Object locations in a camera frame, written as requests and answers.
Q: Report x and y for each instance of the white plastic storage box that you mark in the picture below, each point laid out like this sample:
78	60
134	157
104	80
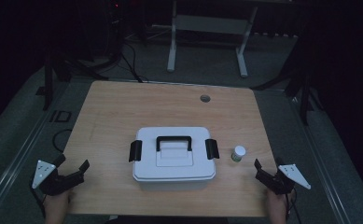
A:
173	184

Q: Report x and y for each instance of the small white pill bottle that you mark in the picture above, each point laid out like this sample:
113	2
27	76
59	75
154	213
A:
238	153

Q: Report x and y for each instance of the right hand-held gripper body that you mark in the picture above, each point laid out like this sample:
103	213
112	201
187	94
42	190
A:
282	182

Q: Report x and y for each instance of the person's right hand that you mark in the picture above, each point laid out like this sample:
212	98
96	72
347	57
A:
277	203

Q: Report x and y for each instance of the round grey table grommet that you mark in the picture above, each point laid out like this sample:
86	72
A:
205	98

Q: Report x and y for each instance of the person's left hand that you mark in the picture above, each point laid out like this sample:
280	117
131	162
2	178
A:
58	202

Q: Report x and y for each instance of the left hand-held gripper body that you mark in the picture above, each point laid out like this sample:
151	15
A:
56	182

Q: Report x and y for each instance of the white metal stand frame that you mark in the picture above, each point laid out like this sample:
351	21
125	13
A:
210	25

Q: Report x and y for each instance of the black tripod stand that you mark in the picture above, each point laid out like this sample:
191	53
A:
303	93
54	71

